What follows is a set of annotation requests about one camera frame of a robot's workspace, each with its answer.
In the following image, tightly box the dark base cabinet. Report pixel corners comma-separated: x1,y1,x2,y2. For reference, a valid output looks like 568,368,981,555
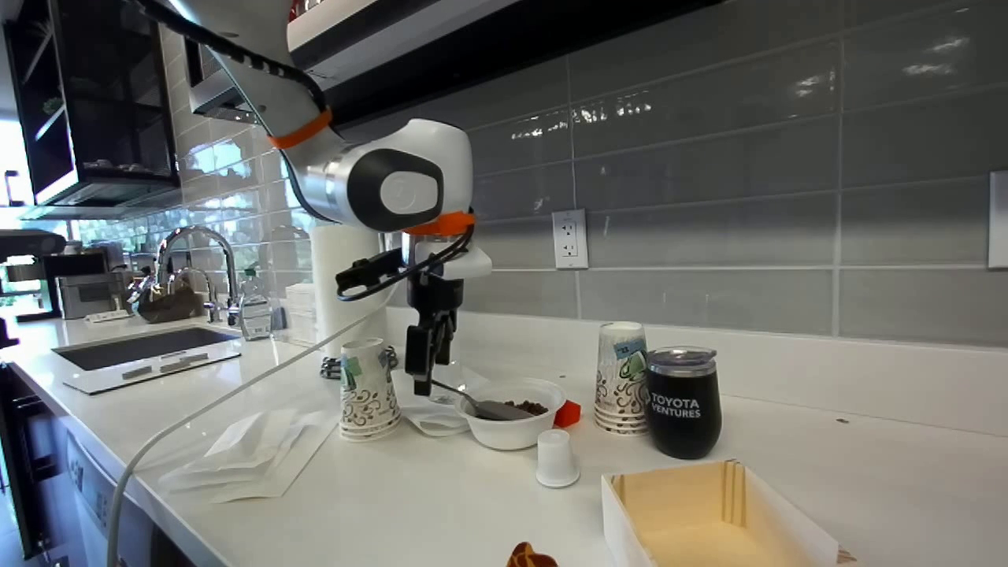
0,362,70,561

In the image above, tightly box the brown patterned object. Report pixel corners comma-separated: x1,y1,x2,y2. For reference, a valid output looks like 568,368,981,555
506,541,559,567

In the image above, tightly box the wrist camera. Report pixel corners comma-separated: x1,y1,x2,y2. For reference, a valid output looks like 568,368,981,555
335,250,407,302

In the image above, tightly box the tall chrome tap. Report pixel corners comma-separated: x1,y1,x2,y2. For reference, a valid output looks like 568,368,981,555
154,225,241,325

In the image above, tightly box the silver toaster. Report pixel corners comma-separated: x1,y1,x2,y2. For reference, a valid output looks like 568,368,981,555
56,271,128,321

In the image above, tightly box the white cable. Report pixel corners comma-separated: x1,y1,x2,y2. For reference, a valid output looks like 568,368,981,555
106,313,380,567

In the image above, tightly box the black tumbler with lid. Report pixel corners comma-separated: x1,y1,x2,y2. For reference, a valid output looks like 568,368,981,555
645,346,723,461

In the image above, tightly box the black glass wall cabinet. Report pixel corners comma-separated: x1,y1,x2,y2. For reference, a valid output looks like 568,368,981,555
3,0,183,210

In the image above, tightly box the brown cloth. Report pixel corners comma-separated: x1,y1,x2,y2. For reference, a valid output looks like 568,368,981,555
136,282,207,324

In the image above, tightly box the stack of white containers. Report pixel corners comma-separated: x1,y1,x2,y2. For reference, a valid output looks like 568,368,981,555
283,282,317,348

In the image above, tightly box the stack of patterned paper cups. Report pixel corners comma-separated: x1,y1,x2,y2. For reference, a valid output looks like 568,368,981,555
594,321,651,436
338,338,403,443

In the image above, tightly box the small white pod cup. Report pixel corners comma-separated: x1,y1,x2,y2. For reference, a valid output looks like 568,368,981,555
535,428,581,489

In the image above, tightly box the clear soap bottle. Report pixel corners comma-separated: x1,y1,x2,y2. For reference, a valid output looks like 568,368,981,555
238,267,273,342

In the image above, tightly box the small chrome tap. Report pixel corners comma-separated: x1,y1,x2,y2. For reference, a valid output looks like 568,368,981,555
176,267,222,324

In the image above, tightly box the white lid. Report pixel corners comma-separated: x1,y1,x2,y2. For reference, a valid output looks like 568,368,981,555
401,403,474,439

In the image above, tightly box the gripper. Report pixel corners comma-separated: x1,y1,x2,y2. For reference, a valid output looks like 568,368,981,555
405,272,465,398

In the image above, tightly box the paper towel roll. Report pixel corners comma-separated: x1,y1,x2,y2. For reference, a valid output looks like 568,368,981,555
310,224,388,357

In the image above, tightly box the white wall socket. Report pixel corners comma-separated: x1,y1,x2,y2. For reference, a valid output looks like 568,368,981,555
551,208,590,271

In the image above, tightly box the black coffee machine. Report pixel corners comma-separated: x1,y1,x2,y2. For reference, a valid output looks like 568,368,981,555
0,229,69,322

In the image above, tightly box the stack of white paper packets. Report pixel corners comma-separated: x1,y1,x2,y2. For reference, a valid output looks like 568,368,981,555
157,405,341,506

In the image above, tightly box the white bowl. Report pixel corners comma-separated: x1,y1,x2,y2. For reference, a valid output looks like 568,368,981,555
456,377,567,452

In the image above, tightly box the light wooden tray box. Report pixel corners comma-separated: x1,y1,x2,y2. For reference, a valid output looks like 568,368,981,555
602,458,858,567

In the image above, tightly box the dark wall cabinet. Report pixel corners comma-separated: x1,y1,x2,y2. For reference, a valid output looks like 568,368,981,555
186,0,729,131

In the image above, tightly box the silver spatula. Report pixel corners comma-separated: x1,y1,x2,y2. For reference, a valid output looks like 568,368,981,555
429,378,537,421

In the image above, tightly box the sink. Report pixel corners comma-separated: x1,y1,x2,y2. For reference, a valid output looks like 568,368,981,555
50,324,243,395

